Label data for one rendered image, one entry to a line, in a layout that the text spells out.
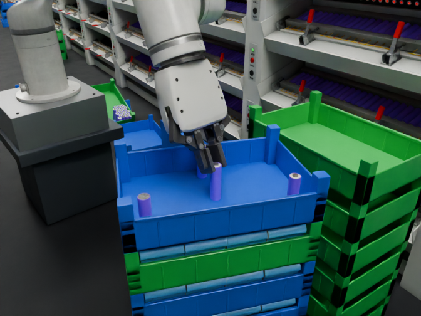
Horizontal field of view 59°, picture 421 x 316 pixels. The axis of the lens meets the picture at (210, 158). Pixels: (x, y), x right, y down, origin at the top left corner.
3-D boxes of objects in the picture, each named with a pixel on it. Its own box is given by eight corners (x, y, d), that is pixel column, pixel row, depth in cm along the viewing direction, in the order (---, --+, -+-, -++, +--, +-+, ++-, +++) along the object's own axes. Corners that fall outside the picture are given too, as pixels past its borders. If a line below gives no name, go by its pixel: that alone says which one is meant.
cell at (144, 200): (136, 193, 51) (140, 231, 55) (137, 200, 50) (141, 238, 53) (150, 192, 52) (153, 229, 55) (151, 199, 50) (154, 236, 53)
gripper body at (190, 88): (190, 57, 63) (209, 121, 65) (139, 69, 57) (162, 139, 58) (218, 44, 57) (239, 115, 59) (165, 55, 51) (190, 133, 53)
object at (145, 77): (163, 99, 198) (153, 76, 189) (122, 73, 243) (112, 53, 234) (194, 79, 203) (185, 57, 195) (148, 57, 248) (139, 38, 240)
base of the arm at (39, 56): (22, 108, 105) (2, 41, 96) (11, 91, 119) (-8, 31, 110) (89, 94, 114) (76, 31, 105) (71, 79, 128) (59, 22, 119)
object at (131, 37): (161, 61, 188) (150, 36, 180) (118, 41, 233) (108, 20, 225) (193, 42, 194) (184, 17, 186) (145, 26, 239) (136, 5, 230)
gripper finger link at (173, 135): (175, 89, 57) (201, 110, 60) (155, 131, 54) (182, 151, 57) (180, 88, 56) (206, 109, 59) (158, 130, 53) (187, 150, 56)
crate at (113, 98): (135, 125, 191) (135, 114, 185) (95, 135, 181) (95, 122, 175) (113, 89, 206) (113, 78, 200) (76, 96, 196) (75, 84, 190)
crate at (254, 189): (123, 254, 51) (116, 206, 47) (118, 179, 68) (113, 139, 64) (323, 221, 57) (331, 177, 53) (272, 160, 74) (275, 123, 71)
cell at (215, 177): (211, 201, 61) (211, 167, 58) (208, 195, 63) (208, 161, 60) (222, 200, 61) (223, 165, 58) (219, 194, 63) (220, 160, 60)
